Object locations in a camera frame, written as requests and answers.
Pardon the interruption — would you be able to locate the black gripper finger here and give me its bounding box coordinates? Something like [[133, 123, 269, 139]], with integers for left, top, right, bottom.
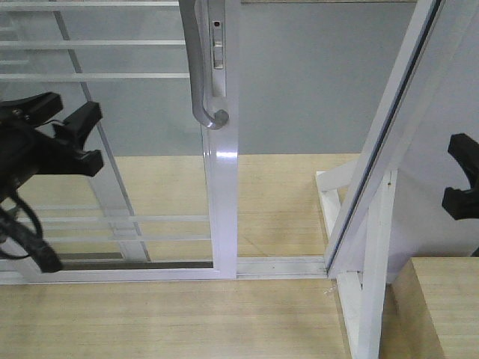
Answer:
[[442, 187, 479, 221], [448, 133, 478, 189]]

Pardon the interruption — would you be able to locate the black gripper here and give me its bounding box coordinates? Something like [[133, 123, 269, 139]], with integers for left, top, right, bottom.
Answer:
[[1, 92, 103, 201]]

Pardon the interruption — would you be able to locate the white sliding glass door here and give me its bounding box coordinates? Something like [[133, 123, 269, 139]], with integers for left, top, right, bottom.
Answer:
[[1, 1, 240, 283]]

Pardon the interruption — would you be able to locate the grey metal door handle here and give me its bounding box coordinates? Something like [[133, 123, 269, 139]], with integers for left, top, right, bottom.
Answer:
[[179, 1, 229, 130]]

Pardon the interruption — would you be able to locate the aluminium door floor track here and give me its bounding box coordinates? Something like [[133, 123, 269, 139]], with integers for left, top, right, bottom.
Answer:
[[237, 256, 328, 280]]

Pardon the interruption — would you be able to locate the grey door lock plate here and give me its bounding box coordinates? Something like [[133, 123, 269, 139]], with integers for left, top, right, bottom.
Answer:
[[208, 1, 226, 97]]

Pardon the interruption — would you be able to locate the light wooden box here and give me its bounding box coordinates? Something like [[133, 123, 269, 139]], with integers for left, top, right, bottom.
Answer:
[[392, 257, 478, 358]]

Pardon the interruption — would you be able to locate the white triangular support brace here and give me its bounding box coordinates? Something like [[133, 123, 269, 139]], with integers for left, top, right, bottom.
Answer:
[[316, 160, 397, 358]]

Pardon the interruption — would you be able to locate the light wooden base platform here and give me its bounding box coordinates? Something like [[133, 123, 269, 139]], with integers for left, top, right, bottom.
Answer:
[[1, 153, 354, 358]]

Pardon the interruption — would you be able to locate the white door frame post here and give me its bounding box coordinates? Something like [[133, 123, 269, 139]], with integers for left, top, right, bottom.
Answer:
[[325, 1, 478, 277]]

